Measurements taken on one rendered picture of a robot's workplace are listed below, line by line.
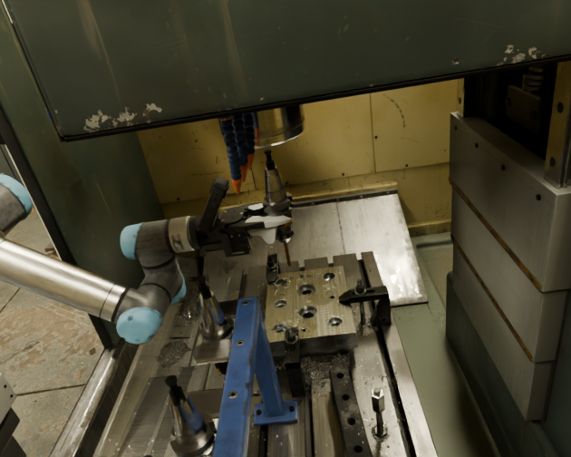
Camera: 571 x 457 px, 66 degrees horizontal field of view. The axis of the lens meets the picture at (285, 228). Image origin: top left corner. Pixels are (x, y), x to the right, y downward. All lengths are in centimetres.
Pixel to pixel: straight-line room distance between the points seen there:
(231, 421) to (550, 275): 54
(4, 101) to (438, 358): 143
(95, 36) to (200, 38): 11
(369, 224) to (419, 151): 38
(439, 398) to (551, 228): 80
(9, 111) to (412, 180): 153
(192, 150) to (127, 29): 147
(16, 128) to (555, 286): 123
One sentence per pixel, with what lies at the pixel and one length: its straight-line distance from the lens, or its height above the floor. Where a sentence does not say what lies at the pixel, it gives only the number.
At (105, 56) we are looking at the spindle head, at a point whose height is 170.
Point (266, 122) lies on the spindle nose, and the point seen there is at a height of 154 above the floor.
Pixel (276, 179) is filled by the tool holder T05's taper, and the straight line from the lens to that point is 87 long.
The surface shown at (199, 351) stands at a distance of 80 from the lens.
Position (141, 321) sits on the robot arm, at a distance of 88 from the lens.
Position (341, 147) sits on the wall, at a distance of 193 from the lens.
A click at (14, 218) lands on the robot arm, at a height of 140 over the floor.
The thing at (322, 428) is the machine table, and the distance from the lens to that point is 104.
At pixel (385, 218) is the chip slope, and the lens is 196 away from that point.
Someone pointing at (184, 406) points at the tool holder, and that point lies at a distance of 62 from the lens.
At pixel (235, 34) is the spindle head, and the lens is 50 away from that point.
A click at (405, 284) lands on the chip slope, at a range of 178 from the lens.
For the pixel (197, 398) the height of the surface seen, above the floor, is 122.
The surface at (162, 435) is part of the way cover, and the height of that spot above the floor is 74.
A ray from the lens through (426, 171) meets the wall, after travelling 205.
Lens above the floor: 173
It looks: 28 degrees down
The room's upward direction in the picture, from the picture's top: 10 degrees counter-clockwise
